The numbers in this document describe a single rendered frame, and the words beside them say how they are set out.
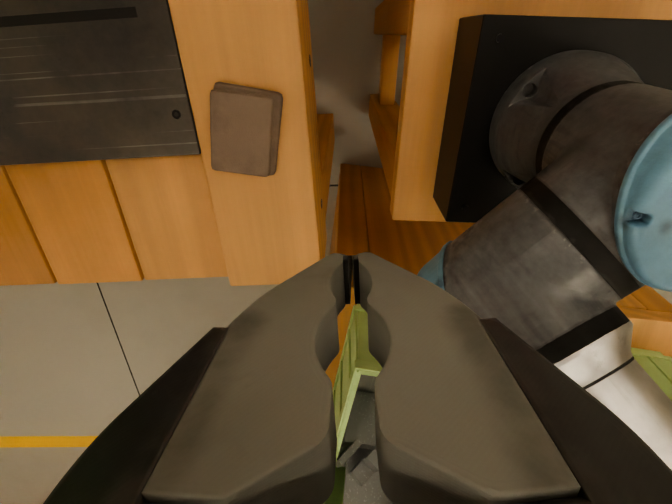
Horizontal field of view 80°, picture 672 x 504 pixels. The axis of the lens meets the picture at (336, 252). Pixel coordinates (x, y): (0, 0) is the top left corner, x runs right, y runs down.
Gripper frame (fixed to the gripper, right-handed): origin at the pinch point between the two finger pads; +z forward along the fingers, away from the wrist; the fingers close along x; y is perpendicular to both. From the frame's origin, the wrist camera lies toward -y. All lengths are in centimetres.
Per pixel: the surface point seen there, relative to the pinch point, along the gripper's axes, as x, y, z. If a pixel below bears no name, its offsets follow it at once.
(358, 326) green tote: 0, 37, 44
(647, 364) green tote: 53, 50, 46
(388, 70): 11, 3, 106
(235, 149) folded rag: -13.4, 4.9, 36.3
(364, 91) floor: 5, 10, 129
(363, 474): 0, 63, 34
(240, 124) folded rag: -12.3, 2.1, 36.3
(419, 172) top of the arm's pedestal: 9.6, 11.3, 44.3
